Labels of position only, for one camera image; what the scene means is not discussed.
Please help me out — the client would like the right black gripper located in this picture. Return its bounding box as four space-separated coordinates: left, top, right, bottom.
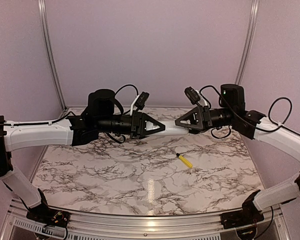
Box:
173 105 236 134

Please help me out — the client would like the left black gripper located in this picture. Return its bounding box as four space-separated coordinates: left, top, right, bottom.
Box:
96 109 166 139

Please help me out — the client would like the white remote control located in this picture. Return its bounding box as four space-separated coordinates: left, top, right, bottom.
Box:
150 121 189 136

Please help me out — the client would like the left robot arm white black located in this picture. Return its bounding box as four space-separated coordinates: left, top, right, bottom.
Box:
0 89 166 223

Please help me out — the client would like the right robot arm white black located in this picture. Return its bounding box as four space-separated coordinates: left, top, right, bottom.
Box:
175 83 300 229

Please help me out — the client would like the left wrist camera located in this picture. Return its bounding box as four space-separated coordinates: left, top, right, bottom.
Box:
129 91 150 114

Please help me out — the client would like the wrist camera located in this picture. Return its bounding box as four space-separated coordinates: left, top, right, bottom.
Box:
184 86 208 106
129 91 150 114

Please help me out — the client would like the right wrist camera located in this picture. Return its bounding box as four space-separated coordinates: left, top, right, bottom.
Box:
184 86 208 106

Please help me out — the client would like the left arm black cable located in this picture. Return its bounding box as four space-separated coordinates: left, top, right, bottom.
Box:
114 84 140 100

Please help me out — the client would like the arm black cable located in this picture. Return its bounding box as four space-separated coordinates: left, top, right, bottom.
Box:
268 97 293 126
114 84 140 100

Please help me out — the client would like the yellow handled screwdriver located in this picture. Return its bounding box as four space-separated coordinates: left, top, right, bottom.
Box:
176 153 193 169

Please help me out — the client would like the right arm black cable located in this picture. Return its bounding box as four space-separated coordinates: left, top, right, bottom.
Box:
268 97 293 126

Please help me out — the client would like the front aluminium rail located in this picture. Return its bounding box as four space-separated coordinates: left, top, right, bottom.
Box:
4 206 291 240

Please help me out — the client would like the right aluminium frame post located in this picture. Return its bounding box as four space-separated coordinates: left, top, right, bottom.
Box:
235 0 260 85

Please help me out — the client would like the aluminium frame post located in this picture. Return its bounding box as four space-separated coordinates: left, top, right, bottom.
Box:
38 0 67 111
235 0 260 85

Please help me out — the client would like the left aluminium frame post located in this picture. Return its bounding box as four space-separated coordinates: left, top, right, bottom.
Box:
38 0 67 111

